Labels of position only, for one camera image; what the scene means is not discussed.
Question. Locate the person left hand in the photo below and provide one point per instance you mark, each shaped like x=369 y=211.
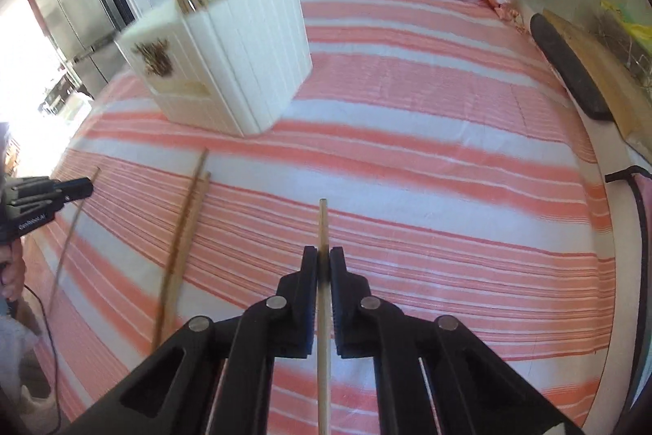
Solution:
x=13 y=272

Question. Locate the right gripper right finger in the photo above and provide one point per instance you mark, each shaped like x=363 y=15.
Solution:
x=433 y=377

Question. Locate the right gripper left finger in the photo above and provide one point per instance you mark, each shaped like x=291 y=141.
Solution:
x=213 y=377

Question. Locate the pink striped table cloth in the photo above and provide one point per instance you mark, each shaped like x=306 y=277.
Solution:
x=459 y=180

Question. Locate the yellow green bag basket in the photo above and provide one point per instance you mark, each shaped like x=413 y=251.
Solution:
x=630 y=42

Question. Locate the white ribbed utensil box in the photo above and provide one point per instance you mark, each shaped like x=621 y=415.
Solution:
x=233 y=68

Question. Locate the wooden cutting board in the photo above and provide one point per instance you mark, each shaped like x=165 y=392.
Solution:
x=625 y=98

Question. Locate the wooden chopstick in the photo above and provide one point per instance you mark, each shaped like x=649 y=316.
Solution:
x=324 y=317
x=66 y=245
x=199 y=170
x=182 y=257

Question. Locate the black cutting board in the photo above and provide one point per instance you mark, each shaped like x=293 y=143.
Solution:
x=575 y=76

